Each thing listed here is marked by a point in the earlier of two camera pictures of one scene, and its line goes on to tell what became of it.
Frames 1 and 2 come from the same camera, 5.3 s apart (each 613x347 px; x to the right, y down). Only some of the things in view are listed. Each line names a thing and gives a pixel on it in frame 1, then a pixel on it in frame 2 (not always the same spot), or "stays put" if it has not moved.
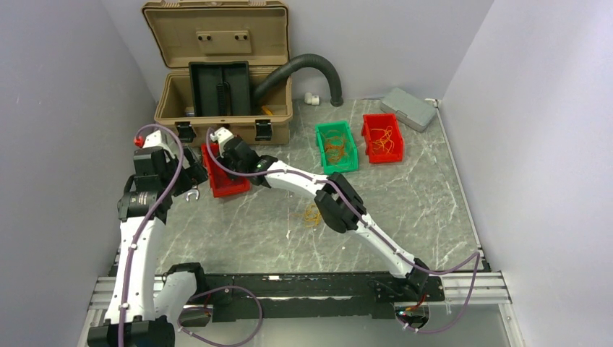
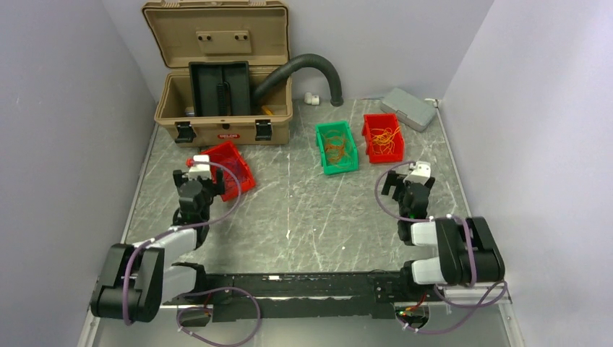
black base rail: x=315 y=296 stays put
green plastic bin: x=339 y=152 stays put
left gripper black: x=192 y=175 → x=216 y=187
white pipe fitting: x=310 y=99 stays put
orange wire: x=335 y=148 stays put
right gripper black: x=225 y=156 → x=396 y=180
